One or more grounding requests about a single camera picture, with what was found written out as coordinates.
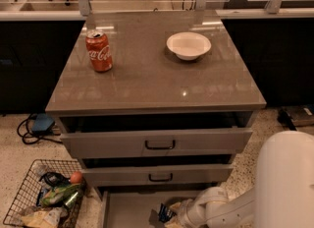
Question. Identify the green snack bag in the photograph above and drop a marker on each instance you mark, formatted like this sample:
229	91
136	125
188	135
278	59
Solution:
58	194

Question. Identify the yellow snack bag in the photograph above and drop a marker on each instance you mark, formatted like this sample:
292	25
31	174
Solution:
43	218

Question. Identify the top grey drawer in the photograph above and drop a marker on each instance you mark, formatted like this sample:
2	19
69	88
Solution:
156	143

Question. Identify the middle grey drawer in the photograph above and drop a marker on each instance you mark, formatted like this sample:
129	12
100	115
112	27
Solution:
157	175

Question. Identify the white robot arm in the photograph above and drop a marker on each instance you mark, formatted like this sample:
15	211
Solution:
282	196

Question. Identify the grey drawer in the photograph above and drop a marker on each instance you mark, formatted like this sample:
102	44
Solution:
157	175
156	143
133	207

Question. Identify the bottom grey drawer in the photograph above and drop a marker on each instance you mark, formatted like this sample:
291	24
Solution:
133	207

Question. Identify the grey drawer cabinet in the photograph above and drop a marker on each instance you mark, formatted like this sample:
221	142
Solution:
150	88

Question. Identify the red coca-cola can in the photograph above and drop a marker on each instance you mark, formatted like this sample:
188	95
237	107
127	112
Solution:
98	50

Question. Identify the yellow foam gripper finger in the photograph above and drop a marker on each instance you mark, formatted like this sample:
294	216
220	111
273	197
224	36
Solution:
173	223
179	206

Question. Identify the dark blue rxbar wrapper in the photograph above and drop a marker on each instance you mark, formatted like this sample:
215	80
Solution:
165	214

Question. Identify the white bowl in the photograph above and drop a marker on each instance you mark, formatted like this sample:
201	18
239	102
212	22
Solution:
188	46

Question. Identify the orange ball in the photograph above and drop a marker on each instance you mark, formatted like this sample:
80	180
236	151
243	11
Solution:
76	178

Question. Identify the blue foot pedal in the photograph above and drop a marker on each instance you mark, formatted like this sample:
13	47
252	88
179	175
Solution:
42	124

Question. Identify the black rolling cart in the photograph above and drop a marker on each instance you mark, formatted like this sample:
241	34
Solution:
296	116

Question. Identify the black wire basket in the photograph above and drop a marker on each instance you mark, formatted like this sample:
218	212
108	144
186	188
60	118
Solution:
31	191

